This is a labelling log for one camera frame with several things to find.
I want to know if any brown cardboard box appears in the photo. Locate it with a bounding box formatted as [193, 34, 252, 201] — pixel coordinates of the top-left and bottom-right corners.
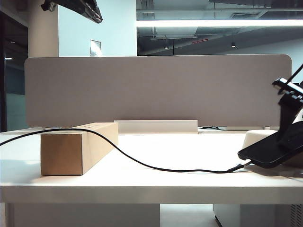
[40, 122, 119, 176]

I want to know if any white camera on black bracket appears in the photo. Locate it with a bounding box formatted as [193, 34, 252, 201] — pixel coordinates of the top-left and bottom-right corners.
[40, 0, 57, 12]

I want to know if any grey fabric desk divider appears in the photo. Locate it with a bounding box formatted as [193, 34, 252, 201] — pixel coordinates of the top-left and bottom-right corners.
[24, 54, 292, 129]

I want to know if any beige paper pulp tray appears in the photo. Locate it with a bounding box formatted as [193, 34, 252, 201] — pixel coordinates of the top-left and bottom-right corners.
[242, 130, 303, 166]

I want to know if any framed wall notice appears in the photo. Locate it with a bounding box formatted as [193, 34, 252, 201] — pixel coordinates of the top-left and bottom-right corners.
[90, 39, 102, 58]

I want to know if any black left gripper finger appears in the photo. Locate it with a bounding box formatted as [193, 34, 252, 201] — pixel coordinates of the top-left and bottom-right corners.
[55, 0, 104, 24]

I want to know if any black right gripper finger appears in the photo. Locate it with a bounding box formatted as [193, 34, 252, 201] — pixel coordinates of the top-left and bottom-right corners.
[277, 94, 303, 150]

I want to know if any black camera bracket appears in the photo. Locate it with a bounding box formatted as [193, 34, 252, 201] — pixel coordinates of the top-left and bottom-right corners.
[272, 77, 303, 102]

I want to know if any black smartphone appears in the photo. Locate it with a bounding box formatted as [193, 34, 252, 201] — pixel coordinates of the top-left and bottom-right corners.
[237, 122, 303, 169]

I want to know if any white desk support panel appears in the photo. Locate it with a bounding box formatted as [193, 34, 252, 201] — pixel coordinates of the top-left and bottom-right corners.
[5, 203, 161, 227]

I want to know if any bright ceiling light strip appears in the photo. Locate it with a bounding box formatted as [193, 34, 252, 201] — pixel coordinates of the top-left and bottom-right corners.
[136, 19, 303, 28]

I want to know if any black charging cable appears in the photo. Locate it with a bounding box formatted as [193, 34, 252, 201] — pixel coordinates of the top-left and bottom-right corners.
[0, 128, 252, 174]

